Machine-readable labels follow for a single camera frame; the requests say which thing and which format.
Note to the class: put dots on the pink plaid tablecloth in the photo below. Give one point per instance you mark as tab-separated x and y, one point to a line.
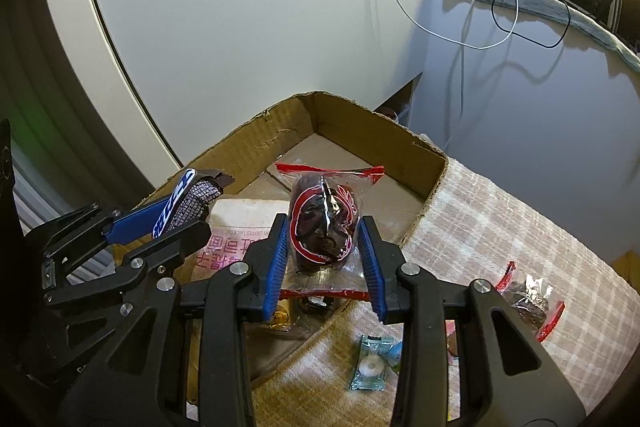
470	229

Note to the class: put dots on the teal mint candy packet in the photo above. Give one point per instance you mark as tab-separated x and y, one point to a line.
377	356

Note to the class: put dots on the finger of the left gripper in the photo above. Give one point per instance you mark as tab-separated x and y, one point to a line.
94	228
161	256

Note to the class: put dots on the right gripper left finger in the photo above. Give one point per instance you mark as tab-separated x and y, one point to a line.
172	355

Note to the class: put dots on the pink sandwich bread pack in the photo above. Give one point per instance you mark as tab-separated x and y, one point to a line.
235	231

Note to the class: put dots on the snickers bar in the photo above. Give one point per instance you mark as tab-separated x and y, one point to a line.
190	199

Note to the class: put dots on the chocolate cake red-edged pack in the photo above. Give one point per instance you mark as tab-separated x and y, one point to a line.
324	213

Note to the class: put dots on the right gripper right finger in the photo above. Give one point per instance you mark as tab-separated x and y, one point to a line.
467	358

